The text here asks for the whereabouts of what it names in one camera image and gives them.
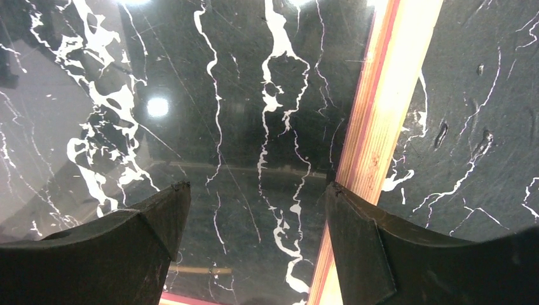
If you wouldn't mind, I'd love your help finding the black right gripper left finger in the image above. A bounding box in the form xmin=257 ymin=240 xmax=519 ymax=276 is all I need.
xmin=1 ymin=181 xmax=191 ymax=304

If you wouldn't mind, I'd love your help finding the clear acrylic sheet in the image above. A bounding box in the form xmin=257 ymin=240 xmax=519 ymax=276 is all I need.
xmin=1 ymin=1 xmax=374 ymax=304

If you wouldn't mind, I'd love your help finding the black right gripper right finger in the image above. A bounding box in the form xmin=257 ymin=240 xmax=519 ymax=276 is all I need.
xmin=325 ymin=182 xmax=538 ymax=304

